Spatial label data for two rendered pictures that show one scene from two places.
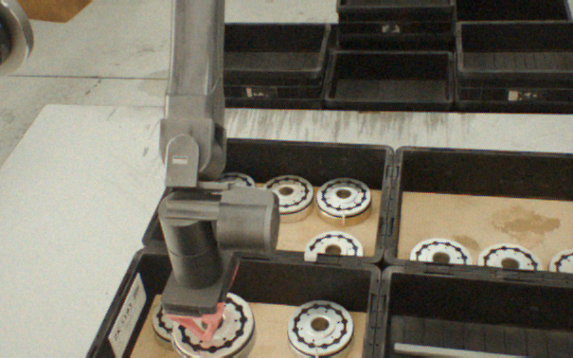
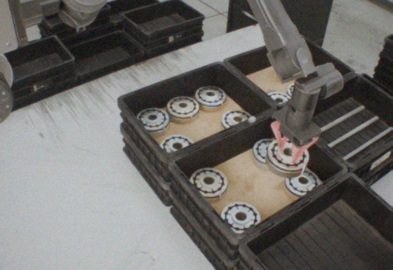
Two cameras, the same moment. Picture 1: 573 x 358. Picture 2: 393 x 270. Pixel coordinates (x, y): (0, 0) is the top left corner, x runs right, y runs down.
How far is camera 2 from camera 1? 0.86 m
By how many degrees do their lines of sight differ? 37
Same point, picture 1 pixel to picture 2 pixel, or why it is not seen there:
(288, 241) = (204, 128)
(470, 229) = (267, 86)
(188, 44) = (273, 5)
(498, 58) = (145, 25)
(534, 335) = (327, 113)
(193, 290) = (307, 130)
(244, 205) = (327, 73)
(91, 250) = (74, 198)
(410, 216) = not seen: hidden behind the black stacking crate
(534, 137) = (224, 47)
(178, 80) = (280, 24)
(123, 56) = not seen: outside the picture
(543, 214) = not seen: hidden behind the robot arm
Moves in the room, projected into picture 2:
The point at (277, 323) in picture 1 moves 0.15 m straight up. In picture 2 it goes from (245, 163) to (252, 125)
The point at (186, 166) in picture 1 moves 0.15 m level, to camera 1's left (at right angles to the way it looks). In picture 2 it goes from (308, 62) to (267, 94)
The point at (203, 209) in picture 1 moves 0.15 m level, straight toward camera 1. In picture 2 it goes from (317, 81) to (384, 109)
